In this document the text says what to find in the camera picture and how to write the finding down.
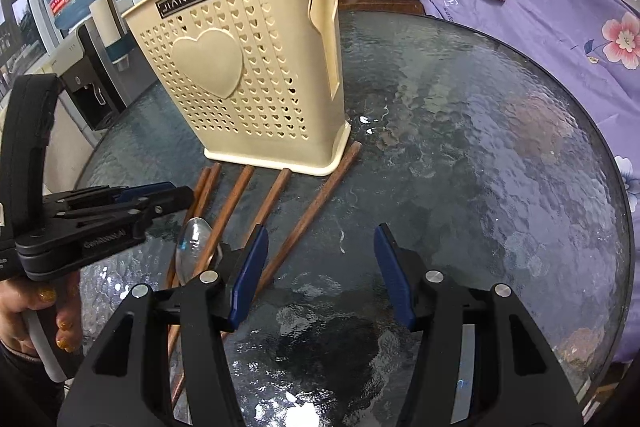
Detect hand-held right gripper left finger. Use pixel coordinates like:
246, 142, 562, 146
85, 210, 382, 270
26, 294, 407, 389
57, 223, 271, 427

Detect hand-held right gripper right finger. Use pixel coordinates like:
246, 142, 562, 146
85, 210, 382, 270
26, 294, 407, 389
372, 222, 583, 427

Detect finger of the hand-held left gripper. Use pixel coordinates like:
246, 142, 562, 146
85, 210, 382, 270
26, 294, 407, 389
57, 186, 195, 229
47, 181, 177, 208

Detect metal spoon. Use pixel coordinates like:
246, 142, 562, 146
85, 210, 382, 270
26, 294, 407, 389
175, 217, 221, 285

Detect cream plastic utensil holder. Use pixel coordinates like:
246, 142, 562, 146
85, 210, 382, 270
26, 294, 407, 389
121, 0, 353, 175

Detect person's left forearm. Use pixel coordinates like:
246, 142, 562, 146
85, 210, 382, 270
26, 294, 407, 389
0, 342, 66, 427

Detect person's left hand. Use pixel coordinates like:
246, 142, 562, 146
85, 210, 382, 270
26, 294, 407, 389
0, 274, 83, 355

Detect water dispenser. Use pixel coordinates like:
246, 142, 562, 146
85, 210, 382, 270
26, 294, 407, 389
50, 0, 146, 132

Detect aluminium framed window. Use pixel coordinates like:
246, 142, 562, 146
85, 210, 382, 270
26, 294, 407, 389
0, 0, 51, 92

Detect green cup holder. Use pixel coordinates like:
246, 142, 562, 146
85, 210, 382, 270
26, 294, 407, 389
107, 37, 141, 70

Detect white paper cup stack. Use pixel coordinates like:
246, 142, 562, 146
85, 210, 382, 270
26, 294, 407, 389
90, 0, 126, 52

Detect purple floral cloth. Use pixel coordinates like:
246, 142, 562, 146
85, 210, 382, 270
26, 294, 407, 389
420, 0, 640, 363

